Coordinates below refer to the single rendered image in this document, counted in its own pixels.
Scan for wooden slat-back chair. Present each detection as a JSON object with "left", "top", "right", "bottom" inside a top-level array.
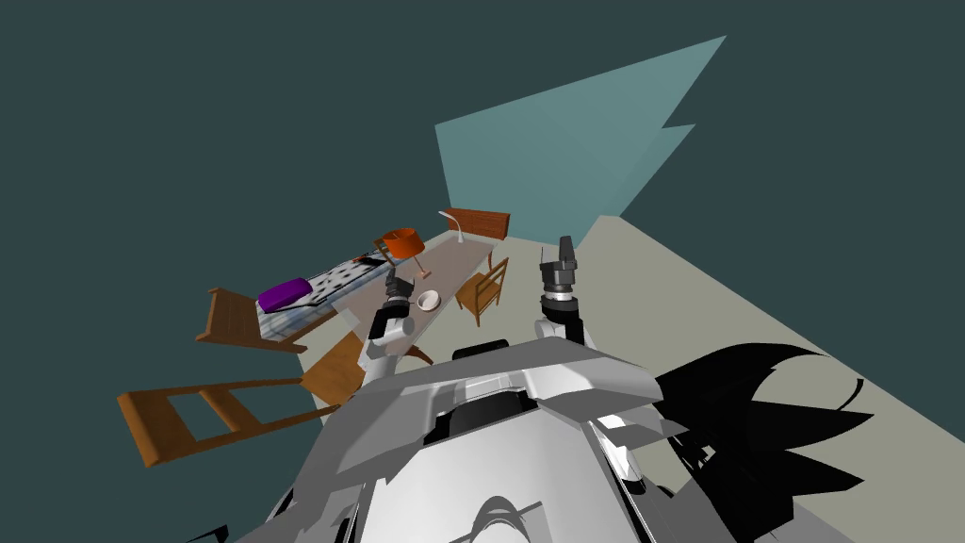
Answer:
[{"left": 453, "top": 256, "right": 511, "bottom": 328}]

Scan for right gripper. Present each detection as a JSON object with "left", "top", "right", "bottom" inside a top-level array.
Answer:
[{"left": 538, "top": 235, "right": 580, "bottom": 288}]

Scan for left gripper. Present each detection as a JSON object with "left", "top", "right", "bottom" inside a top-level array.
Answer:
[{"left": 384, "top": 271, "right": 417, "bottom": 303}]

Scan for wooden bed with purple pillow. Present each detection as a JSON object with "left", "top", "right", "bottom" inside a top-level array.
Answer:
[{"left": 195, "top": 252, "right": 395, "bottom": 355}]

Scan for orange shade table lamp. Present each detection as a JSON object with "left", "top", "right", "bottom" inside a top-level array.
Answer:
[{"left": 381, "top": 227, "right": 433, "bottom": 281}]

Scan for black spiky houseplant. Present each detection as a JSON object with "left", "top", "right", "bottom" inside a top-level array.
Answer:
[{"left": 652, "top": 342, "right": 877, "bottom": 543}]

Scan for wooden ladder-back chair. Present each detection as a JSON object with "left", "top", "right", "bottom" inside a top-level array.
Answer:
[{"left": 116, "top": 330, "right": 436, "bottom": 469}]

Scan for long pale brown table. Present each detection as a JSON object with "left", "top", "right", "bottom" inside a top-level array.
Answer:
[{"left": 331, "top": 229, "right": 500, "bottom": 363}]

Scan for brown wooden dresser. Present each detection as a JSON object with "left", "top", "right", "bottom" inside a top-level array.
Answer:
[{"left": 444, "top": 206, "right": 513, "bottom": 242}]

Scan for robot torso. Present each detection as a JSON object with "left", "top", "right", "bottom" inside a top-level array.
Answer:
[{"left": 233, "top": 337, "right": 853, "bottom": 543}]

